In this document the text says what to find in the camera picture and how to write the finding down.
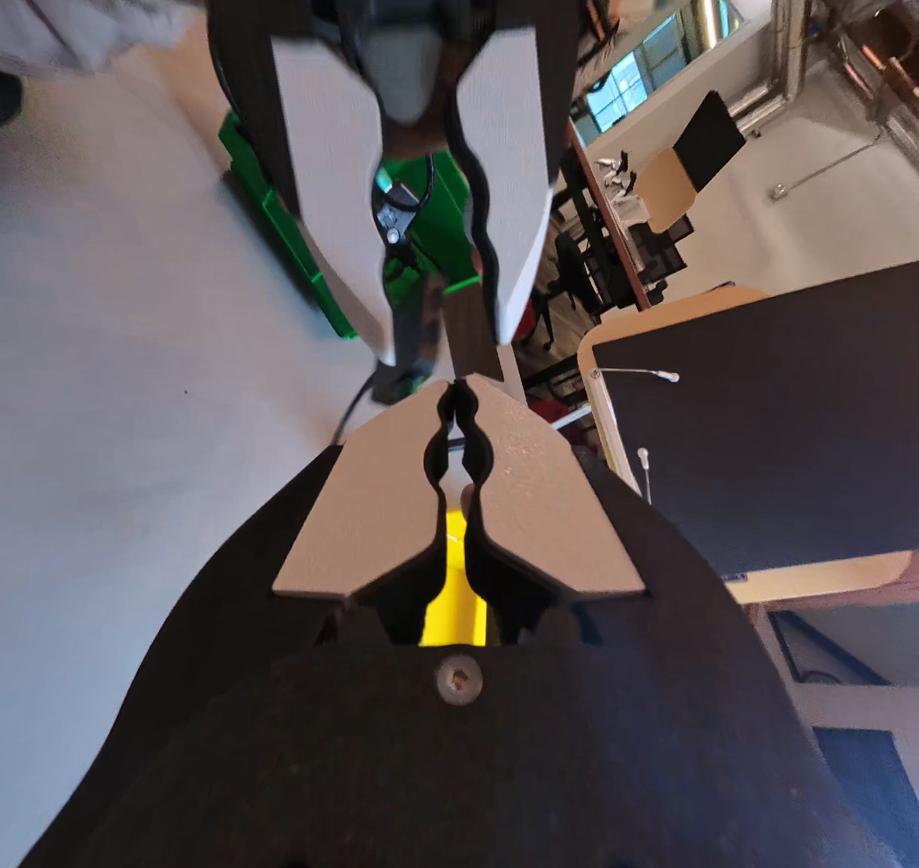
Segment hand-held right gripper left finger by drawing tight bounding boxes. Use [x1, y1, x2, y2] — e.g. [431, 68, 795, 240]
[271, 380, 457, 644]

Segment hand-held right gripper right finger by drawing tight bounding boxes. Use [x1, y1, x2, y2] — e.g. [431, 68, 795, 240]
[454, 373, 649, 644]

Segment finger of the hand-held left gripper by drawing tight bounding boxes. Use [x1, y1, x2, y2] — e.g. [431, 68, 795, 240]
[271, 37, 397, 368]
[444, 25, 555, 347]

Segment green plastic bin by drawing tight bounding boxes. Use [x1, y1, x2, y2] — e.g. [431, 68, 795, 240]
[219, 111, 482, 341]

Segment black adapter hub with cable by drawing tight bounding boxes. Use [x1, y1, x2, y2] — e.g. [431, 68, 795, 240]
[372, 157, 437, 273]

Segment yellow plastic bin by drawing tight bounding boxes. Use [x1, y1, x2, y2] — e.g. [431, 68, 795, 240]
[420, 512, 489, 646]

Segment person's left forearm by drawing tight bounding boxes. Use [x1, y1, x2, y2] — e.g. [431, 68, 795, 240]
[0, 0, 209, 76]

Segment person's left hand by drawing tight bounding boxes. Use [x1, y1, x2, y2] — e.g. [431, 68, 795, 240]
[384, 118, 455, 160]

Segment brown desk black legs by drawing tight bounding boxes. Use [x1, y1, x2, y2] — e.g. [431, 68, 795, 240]
[567, 122, 650, 309]

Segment clear rack with devices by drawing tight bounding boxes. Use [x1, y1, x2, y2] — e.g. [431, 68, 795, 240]
[596, 152, 647, 223]

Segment black office chair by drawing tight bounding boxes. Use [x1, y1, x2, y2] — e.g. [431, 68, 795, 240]
[542, 233, 611, 352]

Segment tan rounded board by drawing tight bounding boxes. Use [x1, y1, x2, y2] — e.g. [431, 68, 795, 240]
[635, 149, 697, 234]

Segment wood-rimmed black board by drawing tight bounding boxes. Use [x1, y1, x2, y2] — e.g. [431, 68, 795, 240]
[578, 261, 919, 605]

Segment black wall panel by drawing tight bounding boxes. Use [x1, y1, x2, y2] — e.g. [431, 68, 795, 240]
[675, 91, 748, 190]

